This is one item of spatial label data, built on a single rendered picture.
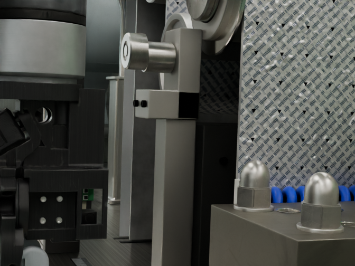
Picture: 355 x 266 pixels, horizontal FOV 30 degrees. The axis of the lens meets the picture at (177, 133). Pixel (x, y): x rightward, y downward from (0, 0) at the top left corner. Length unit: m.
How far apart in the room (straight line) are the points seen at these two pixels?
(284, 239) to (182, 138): 0.27
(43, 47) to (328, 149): 0.36
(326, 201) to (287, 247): 0.05
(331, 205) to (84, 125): 0.20
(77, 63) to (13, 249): 0.14
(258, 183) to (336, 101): 0.17
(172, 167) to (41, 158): 0.26
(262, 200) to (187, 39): 0.22
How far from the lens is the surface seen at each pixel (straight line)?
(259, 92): 0.68
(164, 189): 0.73
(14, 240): 0.48
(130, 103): 1.06
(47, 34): 0.48
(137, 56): 0.71
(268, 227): 0.53
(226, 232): 0.59
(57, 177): 0.48
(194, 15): 0.73
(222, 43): 0.70
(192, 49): 0.73
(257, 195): 0.59
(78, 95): 0.50
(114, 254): 0.98
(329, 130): 0.72
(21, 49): 0.48
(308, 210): 0.52
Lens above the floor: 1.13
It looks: 3 degrees down
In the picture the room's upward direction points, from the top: 2 degrees clockwise
